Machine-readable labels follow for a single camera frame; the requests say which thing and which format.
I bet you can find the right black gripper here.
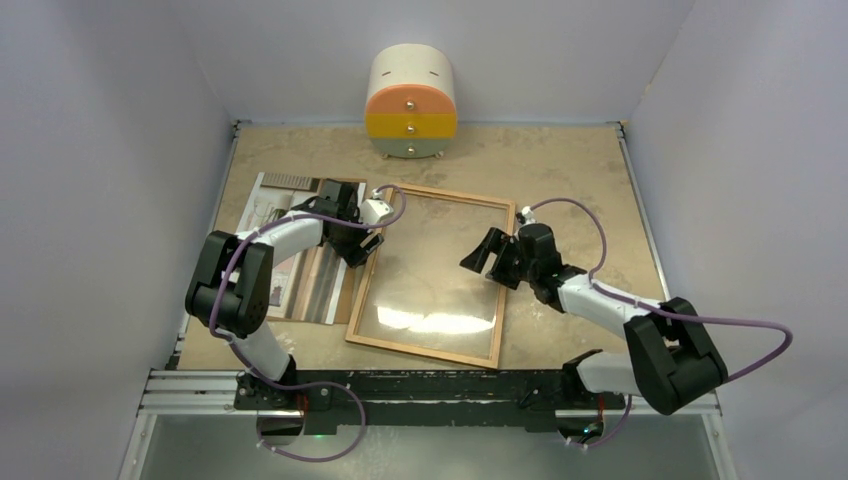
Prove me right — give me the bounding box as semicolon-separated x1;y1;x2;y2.
460;228;538;291

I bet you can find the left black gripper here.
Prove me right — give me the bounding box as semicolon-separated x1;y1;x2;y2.
329;203;383;268

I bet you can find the plant photo print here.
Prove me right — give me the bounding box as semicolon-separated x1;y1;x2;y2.
235;172;369;326

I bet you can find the wooden picture frame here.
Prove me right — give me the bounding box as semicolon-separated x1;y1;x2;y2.
343;182;518;372

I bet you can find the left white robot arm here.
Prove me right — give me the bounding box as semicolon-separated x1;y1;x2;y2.
184;179;400;409

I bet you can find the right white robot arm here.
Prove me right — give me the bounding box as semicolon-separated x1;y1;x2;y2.
459;224;729;415

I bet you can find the brown backing board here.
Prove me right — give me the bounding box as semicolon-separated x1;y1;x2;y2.
264;177;372;327

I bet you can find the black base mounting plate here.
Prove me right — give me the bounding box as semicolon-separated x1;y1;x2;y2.
234;366;626;435

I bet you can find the round drawer cabinet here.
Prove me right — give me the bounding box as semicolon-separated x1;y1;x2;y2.
364;43;458;159

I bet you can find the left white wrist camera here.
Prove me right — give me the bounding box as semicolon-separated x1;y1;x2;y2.
359;191;395;228

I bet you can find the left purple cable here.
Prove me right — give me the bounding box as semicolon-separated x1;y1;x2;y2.
206;184;409;464

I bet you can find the purple cable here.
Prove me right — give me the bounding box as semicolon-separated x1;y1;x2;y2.
521;197;795;452
206;184;409;464

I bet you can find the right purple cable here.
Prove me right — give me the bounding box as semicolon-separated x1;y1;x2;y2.
521;197;795;452

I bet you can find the aluminium rail frame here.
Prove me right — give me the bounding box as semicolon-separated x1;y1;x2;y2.
131;125;729;479

